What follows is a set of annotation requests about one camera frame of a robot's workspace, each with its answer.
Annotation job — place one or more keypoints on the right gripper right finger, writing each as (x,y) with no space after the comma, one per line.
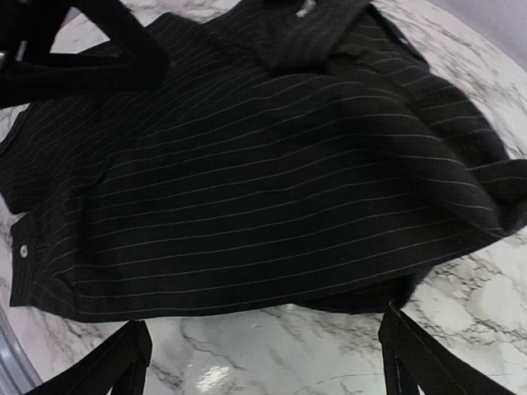
(414,362)

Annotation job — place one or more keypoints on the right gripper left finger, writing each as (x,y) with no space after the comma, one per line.
(117,366)

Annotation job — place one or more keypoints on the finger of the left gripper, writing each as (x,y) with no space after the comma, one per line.
(94,29)

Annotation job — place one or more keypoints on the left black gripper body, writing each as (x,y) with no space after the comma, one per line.
(29,71)

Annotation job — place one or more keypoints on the black pinstriped long sleeve shirt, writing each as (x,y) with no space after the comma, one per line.
(312,160)

